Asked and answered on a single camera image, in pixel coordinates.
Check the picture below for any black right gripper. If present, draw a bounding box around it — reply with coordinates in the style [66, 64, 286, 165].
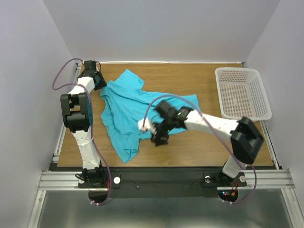
[149, 116, 174, 147]

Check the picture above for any turquoise t shirt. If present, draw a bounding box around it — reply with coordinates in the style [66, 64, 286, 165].
[99, 69, 199, 164]

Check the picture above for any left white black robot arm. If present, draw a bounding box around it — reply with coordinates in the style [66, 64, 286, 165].
[60, 60, 109, 187]

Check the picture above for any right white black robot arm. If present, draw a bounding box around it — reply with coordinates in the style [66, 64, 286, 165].
[145, 100, 264, 185]

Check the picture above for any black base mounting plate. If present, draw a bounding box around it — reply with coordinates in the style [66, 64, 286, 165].
[39, 167, 247, 202]

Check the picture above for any white plastic laundry basket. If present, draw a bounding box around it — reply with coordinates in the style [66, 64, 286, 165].
[215, 67, 272, 122]

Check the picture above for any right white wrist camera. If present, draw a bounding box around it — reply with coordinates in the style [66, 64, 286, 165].
[138, 118, 156, 134]

